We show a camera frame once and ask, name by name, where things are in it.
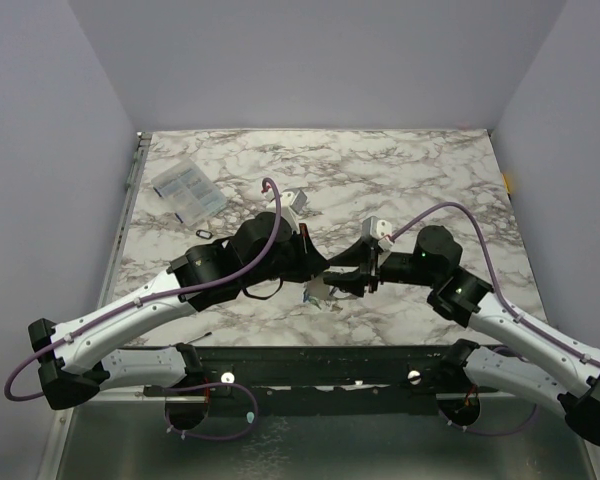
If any keyring bunch with keys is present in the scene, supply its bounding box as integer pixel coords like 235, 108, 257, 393
302, 274, 352, 309

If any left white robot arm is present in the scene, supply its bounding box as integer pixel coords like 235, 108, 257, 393
29, 212, 329, 410

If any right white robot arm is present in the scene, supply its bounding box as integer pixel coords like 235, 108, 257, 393
323, 226, 600, 447

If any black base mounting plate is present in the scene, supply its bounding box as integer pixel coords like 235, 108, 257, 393
82, 342, 531, 416

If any clear plastic organizer box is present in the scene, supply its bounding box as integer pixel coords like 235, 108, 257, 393
151, 160, 227, 228

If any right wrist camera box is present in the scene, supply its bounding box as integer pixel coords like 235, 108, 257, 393
361, 216, 394, 252

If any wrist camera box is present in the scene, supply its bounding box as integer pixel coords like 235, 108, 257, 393
361, 216, 394, 252
280, 188, 307, 233

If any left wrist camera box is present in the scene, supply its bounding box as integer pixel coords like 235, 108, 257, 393
280, 188, 307, 233

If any aluminium extrusion rail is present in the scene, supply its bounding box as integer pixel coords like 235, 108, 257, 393
90, 388, 145, 402

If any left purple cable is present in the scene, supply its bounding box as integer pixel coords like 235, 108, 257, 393
4, 178, 284, 442

